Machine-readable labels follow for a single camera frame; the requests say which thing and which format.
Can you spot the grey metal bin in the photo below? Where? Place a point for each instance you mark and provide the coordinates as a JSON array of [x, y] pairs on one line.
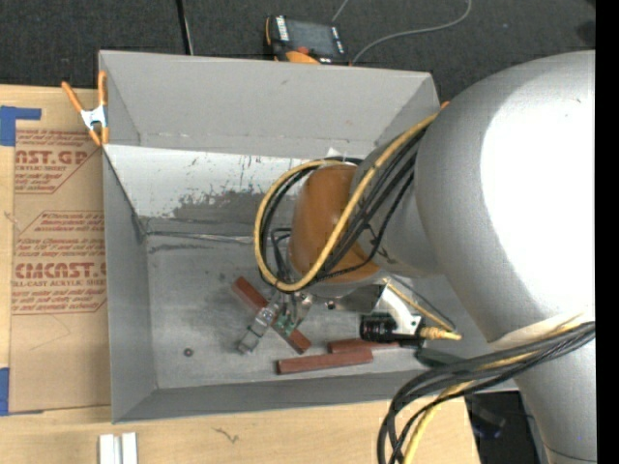
[[193, 283]]

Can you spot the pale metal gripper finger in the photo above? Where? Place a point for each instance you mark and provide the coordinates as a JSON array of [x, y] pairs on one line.
[[257, 329]]

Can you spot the red-brown flat block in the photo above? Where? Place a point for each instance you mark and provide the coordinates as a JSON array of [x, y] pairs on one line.
[[247, 292], [345, 345], [324, 361]]

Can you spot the brown cardboard board, red print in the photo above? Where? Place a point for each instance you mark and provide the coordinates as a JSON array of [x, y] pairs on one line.
[[58, 259]]

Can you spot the black cylinder on white bracket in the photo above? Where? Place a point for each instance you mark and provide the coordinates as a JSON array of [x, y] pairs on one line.
[[379, 327]]

